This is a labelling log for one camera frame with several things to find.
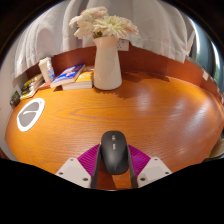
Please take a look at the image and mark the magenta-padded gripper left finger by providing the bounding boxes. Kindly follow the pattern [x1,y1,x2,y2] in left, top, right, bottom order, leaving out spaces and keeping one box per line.
[54,143,102,190]

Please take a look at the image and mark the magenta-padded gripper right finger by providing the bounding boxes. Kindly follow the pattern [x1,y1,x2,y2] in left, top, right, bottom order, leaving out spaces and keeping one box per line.
[126,144,173,189]

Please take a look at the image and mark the black computer mouse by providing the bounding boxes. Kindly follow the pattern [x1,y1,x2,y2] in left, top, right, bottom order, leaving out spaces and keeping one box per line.
[100,130,129,176]

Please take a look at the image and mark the white and grey mouse pad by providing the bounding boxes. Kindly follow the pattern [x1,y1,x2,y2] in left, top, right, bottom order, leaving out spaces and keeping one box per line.
[16,97,46,133]

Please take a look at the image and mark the yellow and white book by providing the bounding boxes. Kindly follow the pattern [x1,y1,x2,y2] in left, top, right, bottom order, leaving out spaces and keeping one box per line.
[19,89,43,101]

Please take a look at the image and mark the red-brown book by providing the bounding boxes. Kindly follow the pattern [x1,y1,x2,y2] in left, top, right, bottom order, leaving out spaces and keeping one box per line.
[38,80,54,91]

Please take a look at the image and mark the dark cover book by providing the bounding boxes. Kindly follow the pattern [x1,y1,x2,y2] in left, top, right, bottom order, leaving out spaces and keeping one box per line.
[21,80,44,91]
[20,85,44,96]

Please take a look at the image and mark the orange cover book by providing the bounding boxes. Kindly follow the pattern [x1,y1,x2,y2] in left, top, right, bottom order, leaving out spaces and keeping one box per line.
[61,68,95,91]

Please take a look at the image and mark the blue cover book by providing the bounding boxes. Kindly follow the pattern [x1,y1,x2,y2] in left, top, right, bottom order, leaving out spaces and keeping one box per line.
[49,63,86,89]

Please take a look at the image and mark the cream tumbler with lid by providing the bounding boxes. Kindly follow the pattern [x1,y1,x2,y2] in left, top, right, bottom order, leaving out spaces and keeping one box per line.
[38,56,52,84]

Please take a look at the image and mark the cream ceramic vase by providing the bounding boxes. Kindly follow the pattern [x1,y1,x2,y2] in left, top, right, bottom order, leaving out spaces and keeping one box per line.
[92,35,123,91]

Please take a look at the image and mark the dark window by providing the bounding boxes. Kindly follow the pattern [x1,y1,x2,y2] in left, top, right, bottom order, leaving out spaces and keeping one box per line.
[191,18,223,84]

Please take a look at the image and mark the white curtain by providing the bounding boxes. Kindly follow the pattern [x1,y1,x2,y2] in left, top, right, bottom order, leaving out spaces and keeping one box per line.
[13,0,198,79]

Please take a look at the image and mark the white and pink flower bouquet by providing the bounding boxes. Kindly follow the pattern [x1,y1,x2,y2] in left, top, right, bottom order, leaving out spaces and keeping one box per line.
[68,5,140,40]

